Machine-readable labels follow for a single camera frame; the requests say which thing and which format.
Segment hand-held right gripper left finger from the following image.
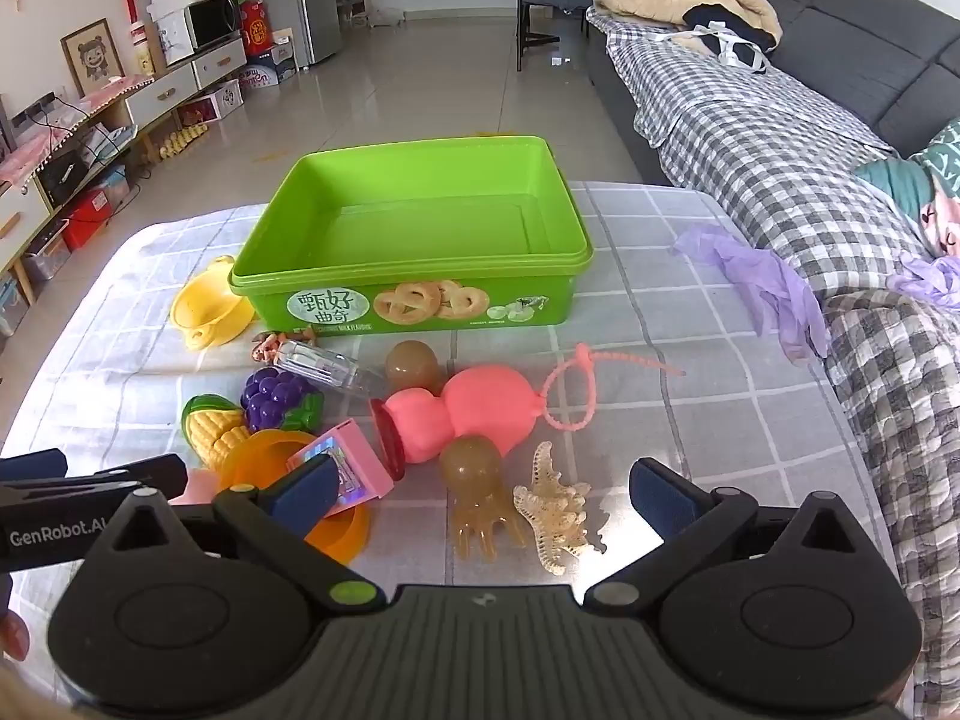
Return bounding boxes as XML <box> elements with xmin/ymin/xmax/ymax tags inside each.
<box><xmin>86</xmin><ymin>456</ymin><xmax>389</xmax><ymax>613</ymax></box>

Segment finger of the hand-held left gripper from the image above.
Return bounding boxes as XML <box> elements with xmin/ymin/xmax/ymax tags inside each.
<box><xmin>0</xmin><ymin>448</ymin><xmax>69</xmax><ymax>483</ymax></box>
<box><xmin>0</xmin><ymin>454</ymin><xmax>189</xmax><ymax>508</ymax></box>

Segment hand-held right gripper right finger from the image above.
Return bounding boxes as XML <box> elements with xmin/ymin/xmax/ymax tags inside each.
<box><xmin>583</xmin><ymin>456</ymin><xmax>884</xmax><ymax>613</ymax></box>

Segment orange toy bowl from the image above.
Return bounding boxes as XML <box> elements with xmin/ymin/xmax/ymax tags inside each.
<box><xmin>217</xmin><ymin>429</ymin><xmax>372</xmax><ymax>562</ymax></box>

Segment yellow toy corn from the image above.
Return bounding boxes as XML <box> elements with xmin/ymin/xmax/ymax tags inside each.
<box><xmin>182</xmin><ymin>394</ymin><xmax>252</xmax><ymax>473</ymax></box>

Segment purple toy grapes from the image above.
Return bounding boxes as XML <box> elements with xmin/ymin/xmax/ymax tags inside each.
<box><xmin>240</xmin><ymin>366</ymin><xmax>325</xmax><ymax>432</ymax></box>

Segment pink gourd toy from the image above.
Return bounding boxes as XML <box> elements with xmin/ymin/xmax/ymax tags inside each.
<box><xmin>369</xmin><ymin>365</ymin><xmax>542</xmax><ymax>482</ymax></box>

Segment green plastic cookie box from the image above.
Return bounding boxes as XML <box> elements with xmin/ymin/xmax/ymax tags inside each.
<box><xmin>229</xmin><ymin>136</ymin><xmax>593</xmax><ymax>331</ymax></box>

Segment person's left hand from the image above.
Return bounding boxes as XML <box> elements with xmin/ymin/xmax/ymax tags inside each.
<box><xmin>0</xmin><ymin>606</ymin><xmax>32</xmax><ymax>665</ymax></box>

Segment pale pink toy piece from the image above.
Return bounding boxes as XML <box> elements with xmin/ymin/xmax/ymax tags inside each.
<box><xmin>169</xmin><ymin>469</ymin><xmax>220</xmax><ymax>507</ymax></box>

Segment small pink toy box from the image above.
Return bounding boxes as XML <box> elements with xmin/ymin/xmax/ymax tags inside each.
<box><xmin>287</xmin><ymin>420</ymin><xmax>395</xmax><ymax>518</ymax></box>

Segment checked grey tablecloth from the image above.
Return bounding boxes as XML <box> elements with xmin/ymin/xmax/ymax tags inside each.
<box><xmin>0</xmin><ymin>180</ymin><xmax>901</xmax><ymax>616</ymax></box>

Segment beige toy starfish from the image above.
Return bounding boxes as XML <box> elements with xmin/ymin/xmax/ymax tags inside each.
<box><xmin>512</xmin><ymin>441</ymin><xmax>610</xmax><ymax>577</ymax></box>

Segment small orange toy figure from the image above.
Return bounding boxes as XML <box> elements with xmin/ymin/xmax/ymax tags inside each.
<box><xmin>251</xmin><ymin>330</ymin><xmax>290</xmax><ymax>367</ymax></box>

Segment brown rubber ball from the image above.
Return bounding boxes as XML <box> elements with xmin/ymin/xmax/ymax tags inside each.
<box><xmin>385</xmin><ymin>340</ymin><xmax>443</xmax><ymax>396</ymax></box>

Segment amber toy octopus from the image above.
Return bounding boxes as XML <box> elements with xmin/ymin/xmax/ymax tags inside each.
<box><xmin>439</xmin><ymin>435</ymin><xmax>530</xmax><ymax>562</ymax></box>

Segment pink beaded tie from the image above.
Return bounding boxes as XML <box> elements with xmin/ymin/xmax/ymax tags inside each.
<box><xmin>538</xmin><ymin>343</ymin><xmax>687</xmax><ymax>434</ymax></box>

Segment yellow toy bowl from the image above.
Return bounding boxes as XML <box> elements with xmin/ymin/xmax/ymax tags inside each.
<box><xmin>171</xmin><ymin>255</ymin><xmax>256</xmax><ymax>352</ymax></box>

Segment purple glove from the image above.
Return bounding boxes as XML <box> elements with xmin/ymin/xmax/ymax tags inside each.
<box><xmin>885</xmin><ymin>251</ymin><xmax>960</xmax><ymax>310</ymax></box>
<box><xmin>671</xmin><ymin>225</ymin><xmax>832</xmax><ymax>365</ymax></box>

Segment red storage bin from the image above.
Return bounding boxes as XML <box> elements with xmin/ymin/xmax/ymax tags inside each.
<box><xmin>60</xmin><ymin>187</ymin><xmax>110</xmax><ymax>252</ymax></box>

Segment row of yellow toy ducks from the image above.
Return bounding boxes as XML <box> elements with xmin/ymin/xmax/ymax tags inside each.
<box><xmin>157</xmin><ymin>124</ymin><xmax>211</xmax><ymax>162</ymax></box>

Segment grey checked blanket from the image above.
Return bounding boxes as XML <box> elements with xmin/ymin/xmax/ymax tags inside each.
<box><xmin>585</xmin><ymin>4</ymin><xmax>960</xmax><ymax>691</ymax></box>

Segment white wooden cabinet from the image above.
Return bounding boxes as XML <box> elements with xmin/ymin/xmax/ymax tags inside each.
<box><xmin>0</xmin><ymin>37</ymin><xmax>248</xmax><ymax>331</ymax></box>

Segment white printed carton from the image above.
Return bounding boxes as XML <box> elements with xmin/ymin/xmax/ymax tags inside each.
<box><xmin>202</xmin><ymin>79</ymin><xmax>245</xmax><ymax>121</ymax></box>

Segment teal cloth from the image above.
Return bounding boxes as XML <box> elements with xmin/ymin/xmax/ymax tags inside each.
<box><xmin>855</xmin><ymin>157</ymin><xmax>935</xmax><ymax>241</ymax></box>

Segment framed cartoon picture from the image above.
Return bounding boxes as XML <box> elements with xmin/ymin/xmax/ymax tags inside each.
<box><xmin>60</xmin><ymin>17</ymin><xmax>125</xmax><ymax>98</ymax></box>

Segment open cardboard box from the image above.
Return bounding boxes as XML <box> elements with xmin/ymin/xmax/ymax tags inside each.
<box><xmin>270</xmin><ymin>28</ymin><xmax>301</xmax><ymax>83</ymax></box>

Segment green leaf print pillow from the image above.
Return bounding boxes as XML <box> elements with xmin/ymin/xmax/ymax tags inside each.
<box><xmin>907</xmin><ymin>118</ymin><xmax>960</xmax><ymax>200</ymax></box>

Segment microwave oven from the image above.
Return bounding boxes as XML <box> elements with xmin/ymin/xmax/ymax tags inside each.
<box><xmin>184</xmin><ymin>0</ymin><xmax>242</xmax><ymax>52</ymax></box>

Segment red gift box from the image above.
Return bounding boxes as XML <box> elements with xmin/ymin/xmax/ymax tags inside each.
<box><xmin>238</xmin><ymin>0</ymin><xmax>275</xmax><ymax>57</ymax></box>

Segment silver fridge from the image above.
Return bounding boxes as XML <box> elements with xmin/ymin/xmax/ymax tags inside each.
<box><xmin>289</xmin><ymin>0</ymin><xmax>344</xmax><ymax>68</ymax></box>

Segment dark grey sofa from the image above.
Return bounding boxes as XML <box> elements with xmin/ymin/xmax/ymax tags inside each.
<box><xmin>585</xmin><ymin>0</ymin><xmax>960</xmax><ymax>188</ymax></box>

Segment black garment with white straps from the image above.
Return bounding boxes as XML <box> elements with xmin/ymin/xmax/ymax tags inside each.
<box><xmin>679</xmin><ymin>4</ymin><xmax>773</xmax><ymax>74</ymax></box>

